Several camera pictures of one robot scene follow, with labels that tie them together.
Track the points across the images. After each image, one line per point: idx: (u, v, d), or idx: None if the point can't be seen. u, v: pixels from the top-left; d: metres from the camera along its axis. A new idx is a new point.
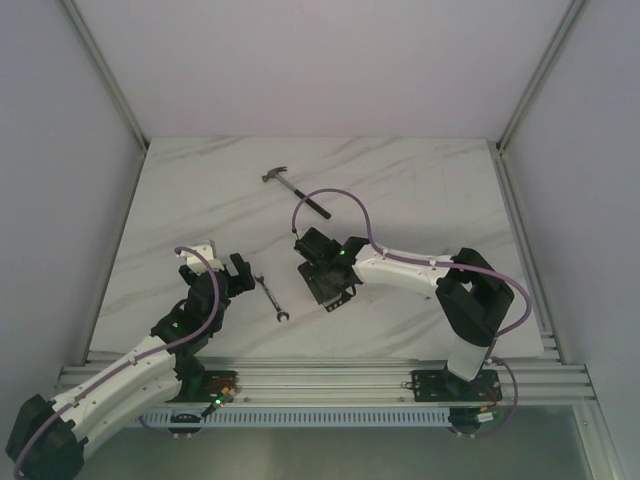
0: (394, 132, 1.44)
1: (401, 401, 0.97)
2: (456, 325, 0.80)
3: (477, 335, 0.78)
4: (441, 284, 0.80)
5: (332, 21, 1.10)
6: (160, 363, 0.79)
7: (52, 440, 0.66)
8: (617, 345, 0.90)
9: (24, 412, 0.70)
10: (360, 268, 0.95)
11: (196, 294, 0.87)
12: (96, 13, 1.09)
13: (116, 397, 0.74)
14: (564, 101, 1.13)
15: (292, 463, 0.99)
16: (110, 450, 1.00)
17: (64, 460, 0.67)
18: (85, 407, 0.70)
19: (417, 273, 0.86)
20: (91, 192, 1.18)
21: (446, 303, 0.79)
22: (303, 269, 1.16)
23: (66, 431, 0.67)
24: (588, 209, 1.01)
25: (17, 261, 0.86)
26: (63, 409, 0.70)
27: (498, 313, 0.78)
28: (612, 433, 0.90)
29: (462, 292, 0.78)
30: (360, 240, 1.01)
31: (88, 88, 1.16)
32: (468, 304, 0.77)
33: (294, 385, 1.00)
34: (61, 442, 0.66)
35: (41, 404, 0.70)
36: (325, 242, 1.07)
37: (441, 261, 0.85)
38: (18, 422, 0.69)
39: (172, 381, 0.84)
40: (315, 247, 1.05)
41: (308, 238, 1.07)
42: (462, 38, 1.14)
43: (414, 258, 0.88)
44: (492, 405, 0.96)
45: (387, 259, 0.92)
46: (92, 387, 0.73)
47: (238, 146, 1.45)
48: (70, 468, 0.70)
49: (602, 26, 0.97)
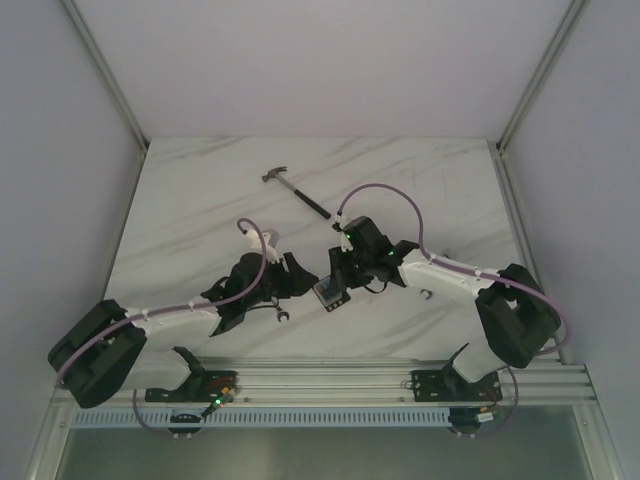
0: (394, 132, 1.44)
1: (401, 401, 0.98)
2: (489, 338, 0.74)
3: (510, 352, 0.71)
4: (481, 293, 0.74)
5: (333, 21, 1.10)
6: (210, 318, 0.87)
7: (120, 342, 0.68)
8: (618, 345, 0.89)
9: (98, 314, 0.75)
10: (404, 270, 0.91)
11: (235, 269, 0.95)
12: (96, 14, 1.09)
13: (174, 329, 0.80)
14: (563, 101, 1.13)
15: (293, 463, 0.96)
16: (104, 452, 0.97)
17: (120, 371, 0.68)
18: (154, 324, 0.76)
19: (460, 281, 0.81)
20: (91, 193, 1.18)
21: (484, 315, 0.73)
22: (334, 254, 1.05)
23: (135, 335, 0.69)
24: (588, 208, 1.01)
25: (17, 262, 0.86)
26: (136, 317, 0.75)
27: (538, 335, 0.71)
28: (612, 433, 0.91)
29: (503, 306, 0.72)
30: (411, 243, 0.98)
31: (88, 88, 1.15)
32: (507, 319, 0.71)
33: (294, 385, 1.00)
34: (130, 343, 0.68)
35: (114, 310, 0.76)
36: (377, 235, 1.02)
37: (487, 272, 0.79)
38: (86, 321, 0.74)
39: (186, 368, 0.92)
40: (367, 238, 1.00)
41: (362, 226, 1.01)
42: (462, 38, 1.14)
43: (459, 266, 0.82)
44: (493, 405, 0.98)
45: (434, 265, 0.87)
46: (160, 311, 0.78)
47: (238, 146, 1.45)
48: (113, 384, 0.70)
49: (602, 26, 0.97)
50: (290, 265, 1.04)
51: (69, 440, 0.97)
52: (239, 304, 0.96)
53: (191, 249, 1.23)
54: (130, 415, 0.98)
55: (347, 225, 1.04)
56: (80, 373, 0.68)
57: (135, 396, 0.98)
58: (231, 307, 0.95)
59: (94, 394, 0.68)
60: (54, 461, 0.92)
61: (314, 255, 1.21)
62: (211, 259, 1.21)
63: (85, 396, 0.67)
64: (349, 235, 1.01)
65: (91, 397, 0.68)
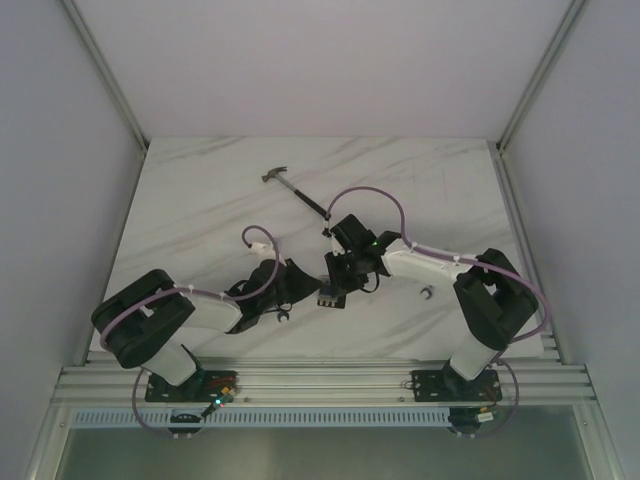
0: (394, 132, 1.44)
1: (400, 401, 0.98)
2: (470, 322, 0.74)
3: (491, 336, 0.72)
4: (459, 277, 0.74)
5: (334, 20, 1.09)
6: (235, 310, 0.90)
7: (169, 308, 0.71)
8: (619, 347, 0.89)
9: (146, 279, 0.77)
10: (388, 259, 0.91)
11: (255, 271, 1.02)
12: (95, 13, 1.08)
13: (203, 310, 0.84)
14: (562, 102, 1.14)
15: (293, 464, 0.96)
16: (104, 451, 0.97)
17: (163, 335, 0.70)
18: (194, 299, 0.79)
19: (439, 268, 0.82)
20: (92, 192, 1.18)
21: (463, 300, 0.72)
22: (329, 258, 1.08)
23: (183, 303, 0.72)
24: (588, 207, 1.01)
25: (18, 262, 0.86)
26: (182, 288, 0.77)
27: (517, 319, 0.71)
28: (612, 433, 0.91)
29: (483, 290, 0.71)
30: (395, 234, 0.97)
31: (87, 86, 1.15)
32: (487, 303, 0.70)
33: (295, 385, 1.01)
34: (179, 311, 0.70)
35: (160, 278, 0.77)
36: (361, 230, 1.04)
37: (466, 257, 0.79)
38: (137, 286, 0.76)
39: (191, 365, 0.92)
40: (351, 233, 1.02)
41: (347, 224, 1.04)
42: (462, 38, 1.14)
43: (438, 252, 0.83)
44: (493, 405, 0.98)
45: (416, 253, 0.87)
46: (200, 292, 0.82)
47: (238, 146, 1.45)
48: (153, 349, 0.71)
49: (602, 25, 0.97)
50: (295, 271, 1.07)
51: (69, 440, 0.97)
52: (255, 306, 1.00)
53: (191, 249, 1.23)
54: (130, 415, 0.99)
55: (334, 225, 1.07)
56: (122, 335, 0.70)
57: (135, 396, 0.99)
58: (248, 307, 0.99)
59: (133, 357, 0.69)
60: (54, 461, 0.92)
61: (314, 254, 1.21)
62: (211, 259, 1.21)
63: (126, 358, 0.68)
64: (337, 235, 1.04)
65: (131, 360, 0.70)
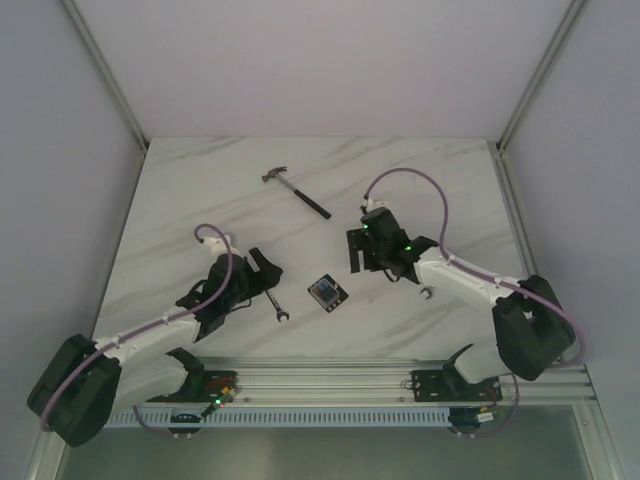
0: (393, 132, 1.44)
1: (401, 401, 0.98)
2: (500, 344, 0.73)
3: (522, 363, 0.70)
4: (498, 303, 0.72)
5: (333, 22, 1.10)
6: (189, 327, 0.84)
7: (94, 373, 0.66)
8: (618, 348, 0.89)
9: (65, 353, 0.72)
10: (422, 267, 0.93)
11: (213, 267, 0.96)
12: (95, 13, 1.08)
13: (148, 349, 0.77)
14: (563, 100, 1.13)
15: (293, 463, 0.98)
16: (106, 449, 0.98)
17: (100, 402, 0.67)
18: (127, 349, 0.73)
19: (477, 287, 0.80)
20: (91, 192, 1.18)
21: (499, 323, 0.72)
22: (352, 234, 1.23)
23: (109, 366, 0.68)
24: (589, 207, 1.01)
25: (17, 261, 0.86)
26: (106, 347, 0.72)
27: (552, 350, 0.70)
28: (611, 433, 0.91)
29: (522, 317, 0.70)
30: (430, 240, 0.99)
31: (87, 87, 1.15)
32: (524, 331, 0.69)
33: (294, 386, 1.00)
34: (104, 375, 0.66)
35: (81, 345, 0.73)
36: (394, 227, 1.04)
37: (508, 281, 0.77)
38: (58, 364, 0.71)
39: (182, 371, 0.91)
40: (386, 229, 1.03)
41: (380, 217, 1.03)
42: (463, 38, 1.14)
43: (478, 272, 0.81)
44: (492, 405, 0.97)
45: (451, 266, 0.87)
46: (133, 335, 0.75)
47: (238, 146, 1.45)
48: (97, 416, 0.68)
49: (602, 25, 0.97)
50: (259, 260, 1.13)
51: None
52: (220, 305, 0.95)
53: (191, 249, 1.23)
54: (131, 415, 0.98)
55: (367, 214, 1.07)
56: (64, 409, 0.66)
57: None
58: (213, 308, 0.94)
59: (79, 428, 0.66)
60: (54, 461, 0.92)
61: (314, 255, 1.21)
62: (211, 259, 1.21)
63: (72, 432, 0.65)
64: (367, 225, 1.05)
65: (77, 432, 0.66)
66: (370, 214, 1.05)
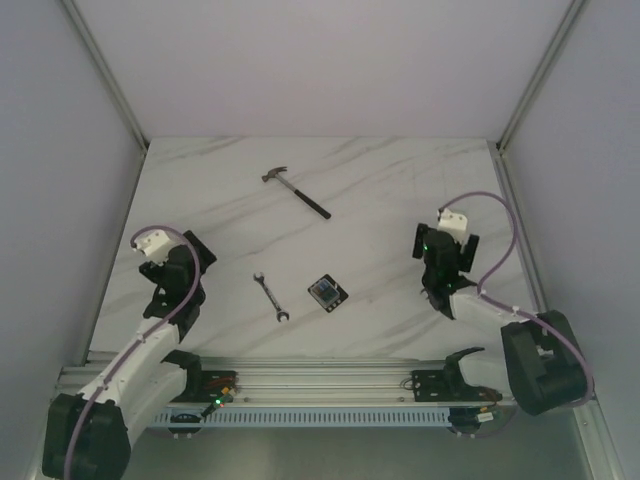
0: (393, 132, 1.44)
1: (401, 401, 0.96)
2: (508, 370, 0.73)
3: (525, 392, 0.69)
4: (509, 325, 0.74)
5: (333, 22, 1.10)
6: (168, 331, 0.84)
7: (99, 421, 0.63)
8: (616, 348, 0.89)
9: (52, 415, 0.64)
10: (455, 297, 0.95)
11: (171, 265, 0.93)
12: (96, 15, 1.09)
13: (139, 377, 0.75)
14: (563, 100, 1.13)
15: (293, 464, 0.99)
16: None
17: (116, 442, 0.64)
18: (116, 386, 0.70)
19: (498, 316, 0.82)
20: (91, 192, 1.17)
21: (507, 345, 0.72)
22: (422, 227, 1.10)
23: (109, 409, 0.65)
24: (589, 207, 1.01)
25: (17, 261, 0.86)
26: (96, 394, 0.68)
27: (561, 388, 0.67)
28: (611, 433, 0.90)
29: (531, 344, 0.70)
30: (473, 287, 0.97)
31: (88, 89, 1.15)
32: (529, 356, 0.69)
33: (292, 385, 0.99)
34: (108, 418, 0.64)
35: (65, 400, 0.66)
36: (452, 262, 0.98)
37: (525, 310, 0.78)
38: (51, 428, 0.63)
39: (179, 371, 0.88)
40: (443, 263, 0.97)
41: (444, 251, 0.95)
42: (463, 38, 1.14)
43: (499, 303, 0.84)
44: (492, 405, 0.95)
45: (482, 299, 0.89)
46: (115, 370, 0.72)
47: (238, 146, 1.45)
48: (117, 456, 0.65)
49: (602, 26, 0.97)
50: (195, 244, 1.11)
51: None
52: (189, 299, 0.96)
53: None
54: None
55: (433, 238, 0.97)
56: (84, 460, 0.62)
57: None
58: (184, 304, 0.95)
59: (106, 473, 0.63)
60: None
61: (313, 255, 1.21)
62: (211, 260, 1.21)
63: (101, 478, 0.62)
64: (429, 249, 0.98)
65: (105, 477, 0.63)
66: (436, 243, 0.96)
